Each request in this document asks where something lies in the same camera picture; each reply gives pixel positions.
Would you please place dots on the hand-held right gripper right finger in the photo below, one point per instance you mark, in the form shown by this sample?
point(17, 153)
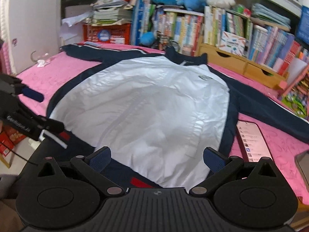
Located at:
point(213, 160)

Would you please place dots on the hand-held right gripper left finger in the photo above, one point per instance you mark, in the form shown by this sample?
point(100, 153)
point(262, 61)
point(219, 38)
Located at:
point(100, 159)

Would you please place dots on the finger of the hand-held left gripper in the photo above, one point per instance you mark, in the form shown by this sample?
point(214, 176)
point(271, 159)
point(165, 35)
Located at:
point(33, 94)
point(50, 124)

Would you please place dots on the navy and white jacket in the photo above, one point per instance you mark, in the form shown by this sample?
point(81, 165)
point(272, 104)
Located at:
point(157, 101)

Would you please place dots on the pink printed blanket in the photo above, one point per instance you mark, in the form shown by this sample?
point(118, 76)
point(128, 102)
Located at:
point(43, 77)

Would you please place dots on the red snack box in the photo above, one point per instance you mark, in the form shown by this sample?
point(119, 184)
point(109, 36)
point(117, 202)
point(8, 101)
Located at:
point(12, 142)

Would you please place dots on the crumpled clear plastic bag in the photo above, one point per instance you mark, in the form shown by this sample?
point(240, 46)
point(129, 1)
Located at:
point(43, 61)

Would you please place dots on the smartphone with red case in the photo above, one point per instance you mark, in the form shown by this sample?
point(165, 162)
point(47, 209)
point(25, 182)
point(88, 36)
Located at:
point(253, 140)

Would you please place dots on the white paper sheets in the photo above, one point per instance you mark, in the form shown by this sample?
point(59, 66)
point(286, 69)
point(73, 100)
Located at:
point(72, 31)

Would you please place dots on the blue booklet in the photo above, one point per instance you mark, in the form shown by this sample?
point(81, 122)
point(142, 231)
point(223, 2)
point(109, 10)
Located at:
point(93, 44)

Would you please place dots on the grey tablet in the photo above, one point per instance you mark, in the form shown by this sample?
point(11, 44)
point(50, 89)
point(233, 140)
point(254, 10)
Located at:
point(303, 171)

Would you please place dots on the red plastic crate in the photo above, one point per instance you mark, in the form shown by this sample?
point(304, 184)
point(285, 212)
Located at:
point(108, 33)

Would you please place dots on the wooden desk organizer with drawers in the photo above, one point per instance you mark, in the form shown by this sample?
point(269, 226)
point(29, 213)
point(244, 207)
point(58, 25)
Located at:
point(229, 58)

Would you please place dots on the pink toy house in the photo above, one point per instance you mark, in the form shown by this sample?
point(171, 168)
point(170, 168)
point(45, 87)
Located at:
point(297, 94)

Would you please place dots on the stack of paper workbooks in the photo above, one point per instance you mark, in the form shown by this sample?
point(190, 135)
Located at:
point(111, 13)

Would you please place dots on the white printed cardboard box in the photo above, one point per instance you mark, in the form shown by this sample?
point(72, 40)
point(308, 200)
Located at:
point(234, 43)

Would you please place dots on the miniature black bicycle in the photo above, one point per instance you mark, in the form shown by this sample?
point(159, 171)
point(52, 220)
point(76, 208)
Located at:
point(166, 44)

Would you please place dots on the blue plush ball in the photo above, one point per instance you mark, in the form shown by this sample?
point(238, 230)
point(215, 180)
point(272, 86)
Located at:
point(147, 38)

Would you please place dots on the row of pastel series books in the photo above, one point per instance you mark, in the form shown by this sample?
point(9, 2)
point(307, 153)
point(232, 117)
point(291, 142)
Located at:
point(272, 48)

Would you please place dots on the row of tall blue books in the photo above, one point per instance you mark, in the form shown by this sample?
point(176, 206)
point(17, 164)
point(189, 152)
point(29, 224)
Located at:
point(142, 19)

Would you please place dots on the row of children's storybooks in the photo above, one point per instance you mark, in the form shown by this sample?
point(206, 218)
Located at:
point(183, 31)

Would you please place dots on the green plush toy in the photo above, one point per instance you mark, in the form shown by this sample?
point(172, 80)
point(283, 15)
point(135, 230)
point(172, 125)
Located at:
point(242, 11)

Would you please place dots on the stack of teal folders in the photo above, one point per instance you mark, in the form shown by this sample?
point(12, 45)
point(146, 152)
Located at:
point(270, 17)

